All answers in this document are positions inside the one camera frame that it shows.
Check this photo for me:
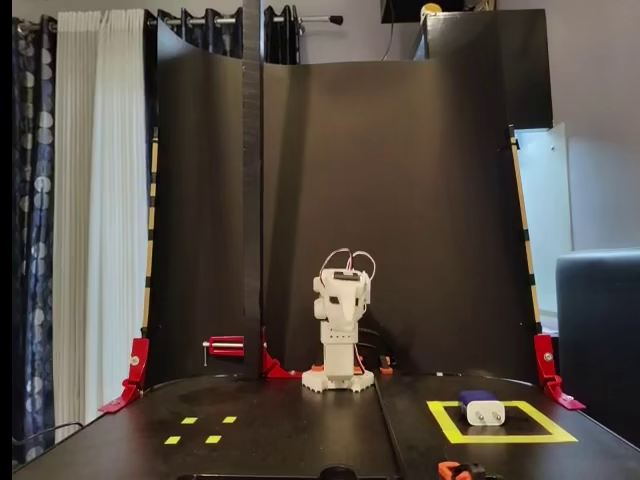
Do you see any hanging black cable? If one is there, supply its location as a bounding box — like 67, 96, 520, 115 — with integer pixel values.
382, 0, 396, 62

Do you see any red screw clamp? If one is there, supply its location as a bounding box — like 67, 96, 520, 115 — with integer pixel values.
201, 335, 246, 368

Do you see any black backdrop board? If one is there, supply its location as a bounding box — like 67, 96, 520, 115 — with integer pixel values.
144, 19, 544, 389

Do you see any silver curtain rod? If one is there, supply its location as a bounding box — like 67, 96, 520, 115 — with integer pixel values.
14, 14, 345, 36

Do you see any orange black spring clamp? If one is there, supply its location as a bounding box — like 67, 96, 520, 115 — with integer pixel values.
437, 460, 487, 480

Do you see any red white servo cable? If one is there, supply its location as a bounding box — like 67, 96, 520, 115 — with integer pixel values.
319, 248, 377, 286

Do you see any red corner bracket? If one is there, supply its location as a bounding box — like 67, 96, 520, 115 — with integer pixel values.
97, 337, 151, 415
532, 333, 587, 412

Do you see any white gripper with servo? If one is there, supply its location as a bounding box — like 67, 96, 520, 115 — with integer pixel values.
319, 271, 374, 329

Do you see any yellow tape square outline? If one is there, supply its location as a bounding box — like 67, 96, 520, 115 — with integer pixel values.
426, 399, 579, 445

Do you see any blue patterned curtain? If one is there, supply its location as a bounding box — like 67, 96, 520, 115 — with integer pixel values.
12, 14, 59, 466

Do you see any white pleated curtain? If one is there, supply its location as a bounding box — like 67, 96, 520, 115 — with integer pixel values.
52, 8, 151, 444

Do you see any white cabinet door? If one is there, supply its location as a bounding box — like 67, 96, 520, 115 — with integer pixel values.
513, 121, 574, 314

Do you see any blue white charger block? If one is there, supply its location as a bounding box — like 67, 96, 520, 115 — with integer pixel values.
458, 389, 507, 428

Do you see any dark eyelet curtain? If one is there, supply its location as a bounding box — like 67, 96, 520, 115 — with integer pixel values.
142, 4, 301, 66

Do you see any dark blue sofa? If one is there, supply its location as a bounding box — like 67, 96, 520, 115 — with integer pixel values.
555, 247, 640, 449

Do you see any thin black cable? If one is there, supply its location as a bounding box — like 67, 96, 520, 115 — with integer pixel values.
12, 422, 85, 446

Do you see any yellow black striped stick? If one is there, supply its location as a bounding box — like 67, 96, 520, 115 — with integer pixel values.
141, 127, 160, 339
507, 123, 544, 335

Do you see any red pole base bracket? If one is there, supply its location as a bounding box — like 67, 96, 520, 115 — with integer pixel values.
260, 324, 304, 380

